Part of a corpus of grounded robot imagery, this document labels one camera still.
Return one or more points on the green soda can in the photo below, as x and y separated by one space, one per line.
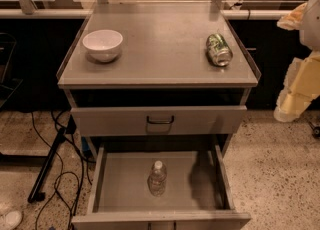
218 50

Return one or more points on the grey metal drawer cabinet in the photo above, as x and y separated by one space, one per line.
163 63

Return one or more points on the open middle drawer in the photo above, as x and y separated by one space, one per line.
184 190

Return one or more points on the closed upper drawer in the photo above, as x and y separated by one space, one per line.
140 121

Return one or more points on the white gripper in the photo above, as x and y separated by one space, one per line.
312 24

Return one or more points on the white ceramic bowl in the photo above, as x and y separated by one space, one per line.
103 45

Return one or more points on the white shoe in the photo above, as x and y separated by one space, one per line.
10 220

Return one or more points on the black stand leg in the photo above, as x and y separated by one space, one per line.
36 194

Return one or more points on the clear plastic water bottle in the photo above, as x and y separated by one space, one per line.
157 178

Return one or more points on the black drawer handle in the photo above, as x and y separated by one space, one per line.
160 121

